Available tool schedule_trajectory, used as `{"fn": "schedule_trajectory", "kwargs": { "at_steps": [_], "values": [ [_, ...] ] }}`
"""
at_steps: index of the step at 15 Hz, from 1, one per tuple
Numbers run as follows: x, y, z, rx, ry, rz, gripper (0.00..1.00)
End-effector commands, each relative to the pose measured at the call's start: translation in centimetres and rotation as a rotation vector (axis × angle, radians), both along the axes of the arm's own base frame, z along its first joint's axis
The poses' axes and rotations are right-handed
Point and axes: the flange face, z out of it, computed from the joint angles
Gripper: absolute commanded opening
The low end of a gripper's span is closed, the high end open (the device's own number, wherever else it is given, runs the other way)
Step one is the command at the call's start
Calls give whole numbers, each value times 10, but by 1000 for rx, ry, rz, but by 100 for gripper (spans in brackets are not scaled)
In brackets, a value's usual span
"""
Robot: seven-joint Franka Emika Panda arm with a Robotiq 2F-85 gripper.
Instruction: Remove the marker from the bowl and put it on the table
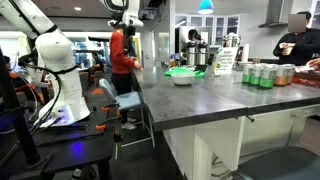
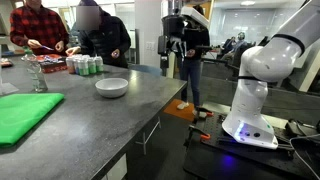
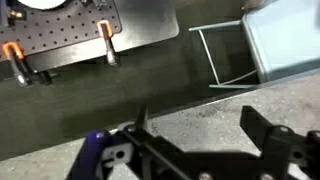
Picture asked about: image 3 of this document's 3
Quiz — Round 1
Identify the orange handled black clamp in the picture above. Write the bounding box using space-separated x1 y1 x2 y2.
1 41 31 88
96 19 118 67

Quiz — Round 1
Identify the grey metal floor plate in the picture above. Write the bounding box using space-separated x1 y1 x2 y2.
25 0 181 73

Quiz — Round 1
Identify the black perforated base board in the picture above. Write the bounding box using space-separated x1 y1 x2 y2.
0 0 123 58

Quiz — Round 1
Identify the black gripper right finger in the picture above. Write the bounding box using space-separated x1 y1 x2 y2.
239 105 320 180

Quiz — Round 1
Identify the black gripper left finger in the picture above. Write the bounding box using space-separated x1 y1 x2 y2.
99 106 188 180

